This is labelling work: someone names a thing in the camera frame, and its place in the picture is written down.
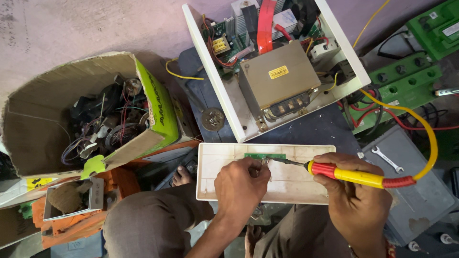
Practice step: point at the dark battery with terminals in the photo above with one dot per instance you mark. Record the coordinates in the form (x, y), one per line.
(430, 243)

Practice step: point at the white inverter chassis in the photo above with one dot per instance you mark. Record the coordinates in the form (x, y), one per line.
(215, 79)

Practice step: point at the person's left foot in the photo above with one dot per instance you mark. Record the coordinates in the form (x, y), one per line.
(182, 176)

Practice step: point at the white box with brown lump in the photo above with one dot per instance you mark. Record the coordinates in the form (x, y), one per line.
(71, 199)

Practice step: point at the white plastic cover panel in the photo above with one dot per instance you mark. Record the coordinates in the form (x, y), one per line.
(287, 182)

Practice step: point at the person's right leg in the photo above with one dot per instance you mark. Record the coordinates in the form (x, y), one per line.
(304, 233)

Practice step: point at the round lid with screws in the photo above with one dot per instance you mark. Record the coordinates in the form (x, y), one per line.
(212, 119)

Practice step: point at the person's right foot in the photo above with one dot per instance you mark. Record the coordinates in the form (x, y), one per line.
(252, 240)

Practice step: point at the person's foot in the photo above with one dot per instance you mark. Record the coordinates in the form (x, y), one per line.
(182, 176)
(252, 240)

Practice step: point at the silver heat sink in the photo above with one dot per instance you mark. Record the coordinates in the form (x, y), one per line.
(240, 14)

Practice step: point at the green inverter circuit board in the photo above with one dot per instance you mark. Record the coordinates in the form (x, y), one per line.
(229, 43)

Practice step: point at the cardboard box of parts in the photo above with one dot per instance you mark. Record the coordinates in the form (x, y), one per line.
(89, 118)

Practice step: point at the person's leg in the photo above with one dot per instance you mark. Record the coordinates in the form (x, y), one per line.
(154, 225)
(304, 233)

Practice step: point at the person's right hand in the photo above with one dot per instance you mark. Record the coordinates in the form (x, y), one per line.
(358, 211)

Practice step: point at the person's left hand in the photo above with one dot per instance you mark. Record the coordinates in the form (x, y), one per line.
(236, 190)

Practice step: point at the white circuit breaker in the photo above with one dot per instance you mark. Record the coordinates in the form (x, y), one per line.
(324, 50)

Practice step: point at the green battery with caps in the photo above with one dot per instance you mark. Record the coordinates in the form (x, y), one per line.
(401, 86)

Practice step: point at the silver open-end wrench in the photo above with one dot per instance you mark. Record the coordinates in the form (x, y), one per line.
(387, 159)

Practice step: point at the red yellow soldering iron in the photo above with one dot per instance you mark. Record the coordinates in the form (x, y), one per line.
(355, 176)

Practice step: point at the green battery with label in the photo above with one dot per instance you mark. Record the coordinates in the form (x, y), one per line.
(435, 28)

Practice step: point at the grey metal transformer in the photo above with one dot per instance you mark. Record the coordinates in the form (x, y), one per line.
(276, 75)

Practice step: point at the orange plastic crate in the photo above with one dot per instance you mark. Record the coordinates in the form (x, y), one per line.
(71, 225)

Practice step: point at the small green circuit board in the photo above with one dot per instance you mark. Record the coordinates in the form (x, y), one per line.
(261, 156)

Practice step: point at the person's left leg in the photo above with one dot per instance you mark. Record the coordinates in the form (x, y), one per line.
(154, 225)

